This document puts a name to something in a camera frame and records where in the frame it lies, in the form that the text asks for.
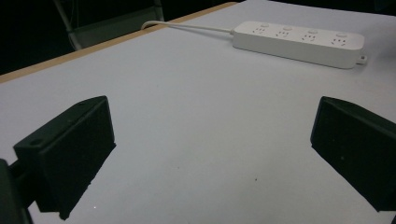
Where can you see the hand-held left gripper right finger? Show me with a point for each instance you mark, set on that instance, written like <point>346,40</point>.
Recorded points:
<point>358,149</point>

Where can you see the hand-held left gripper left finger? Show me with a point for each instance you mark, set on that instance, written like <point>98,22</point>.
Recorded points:
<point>68,155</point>

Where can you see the white power strip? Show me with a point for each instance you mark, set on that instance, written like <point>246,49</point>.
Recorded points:
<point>299,44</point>

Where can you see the grey metal stand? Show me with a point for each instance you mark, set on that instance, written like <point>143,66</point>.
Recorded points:
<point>109,23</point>

